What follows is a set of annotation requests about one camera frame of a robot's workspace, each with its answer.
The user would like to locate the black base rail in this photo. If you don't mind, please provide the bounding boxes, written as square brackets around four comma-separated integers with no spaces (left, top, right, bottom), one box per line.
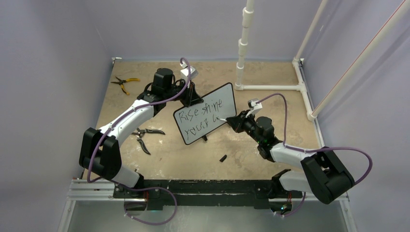
[67,178,350,212]

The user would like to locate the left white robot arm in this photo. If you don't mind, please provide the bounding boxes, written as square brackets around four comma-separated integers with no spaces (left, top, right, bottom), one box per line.
[79,66,203,198]

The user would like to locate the small black-framed whiteboard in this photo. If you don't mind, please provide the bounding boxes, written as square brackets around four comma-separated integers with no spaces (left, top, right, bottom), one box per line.
[173,83,237,145]

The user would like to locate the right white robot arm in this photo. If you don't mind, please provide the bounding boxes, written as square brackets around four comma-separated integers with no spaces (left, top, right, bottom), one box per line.
[226,111,355,204]

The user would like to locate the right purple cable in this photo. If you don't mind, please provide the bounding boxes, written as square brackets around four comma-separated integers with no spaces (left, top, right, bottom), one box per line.
[258,93,373,187]

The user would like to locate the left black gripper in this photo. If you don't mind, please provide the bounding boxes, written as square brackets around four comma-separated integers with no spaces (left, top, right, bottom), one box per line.
[164,78,204,108]

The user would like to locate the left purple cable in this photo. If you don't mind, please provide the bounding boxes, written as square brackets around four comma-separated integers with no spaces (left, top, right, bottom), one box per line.
[86,58,192,189]

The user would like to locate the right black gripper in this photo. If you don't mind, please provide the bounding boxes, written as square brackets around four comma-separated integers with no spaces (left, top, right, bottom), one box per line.
[227,109,263,145]

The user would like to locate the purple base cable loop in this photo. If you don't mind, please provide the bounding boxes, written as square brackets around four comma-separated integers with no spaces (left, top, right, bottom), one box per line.
[123,187,179,226]

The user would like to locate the black handled pliers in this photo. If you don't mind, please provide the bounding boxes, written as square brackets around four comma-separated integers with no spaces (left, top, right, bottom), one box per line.
[131,128,166,155]

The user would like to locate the black marker cap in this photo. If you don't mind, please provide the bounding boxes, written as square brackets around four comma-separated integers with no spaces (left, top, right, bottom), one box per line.
[219,155,227,162]

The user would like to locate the yellow handled pliers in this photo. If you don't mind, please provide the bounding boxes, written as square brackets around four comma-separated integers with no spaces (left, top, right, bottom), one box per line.
[111,76,141,96]

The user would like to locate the white PVC pipe frame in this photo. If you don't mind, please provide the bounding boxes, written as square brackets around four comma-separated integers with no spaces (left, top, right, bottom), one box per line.
[234,0,410,122]

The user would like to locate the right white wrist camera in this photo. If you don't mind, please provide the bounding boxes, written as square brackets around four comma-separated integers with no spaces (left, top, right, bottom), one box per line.
[246,99,263,118]

